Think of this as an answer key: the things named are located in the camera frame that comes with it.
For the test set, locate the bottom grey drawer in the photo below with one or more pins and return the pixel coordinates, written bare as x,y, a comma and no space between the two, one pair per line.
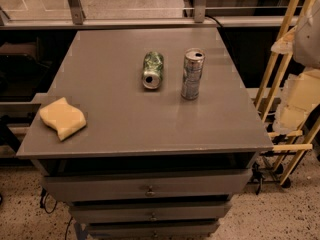
153,230

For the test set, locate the metal railing frame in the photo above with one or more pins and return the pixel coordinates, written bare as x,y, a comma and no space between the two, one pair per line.
32,14

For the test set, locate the grey drawer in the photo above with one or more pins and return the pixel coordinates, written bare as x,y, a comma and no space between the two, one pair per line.
153,230
146,185
151,212

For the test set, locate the silver redbull can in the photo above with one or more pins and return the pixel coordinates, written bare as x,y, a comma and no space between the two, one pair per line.
192,72

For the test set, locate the middle grey drawer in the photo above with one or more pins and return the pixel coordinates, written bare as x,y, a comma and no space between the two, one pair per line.
151,212

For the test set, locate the green crushed soda can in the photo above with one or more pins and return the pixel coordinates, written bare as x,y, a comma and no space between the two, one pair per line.
152,73

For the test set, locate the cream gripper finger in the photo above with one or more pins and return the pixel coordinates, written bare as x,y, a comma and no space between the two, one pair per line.
285,44
299,97

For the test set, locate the top grey drawer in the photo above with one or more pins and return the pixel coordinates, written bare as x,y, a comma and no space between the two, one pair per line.
146,185

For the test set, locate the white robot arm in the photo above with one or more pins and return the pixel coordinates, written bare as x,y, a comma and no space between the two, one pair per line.
306,45

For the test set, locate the wooden frame stand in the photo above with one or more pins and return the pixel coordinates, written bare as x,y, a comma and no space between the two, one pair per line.
292,73

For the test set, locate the yellow wavy sponge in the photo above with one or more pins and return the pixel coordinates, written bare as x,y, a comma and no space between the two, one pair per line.
64,118

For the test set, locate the grey drawer cabinet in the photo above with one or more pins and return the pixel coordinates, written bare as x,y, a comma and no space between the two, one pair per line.
131,129

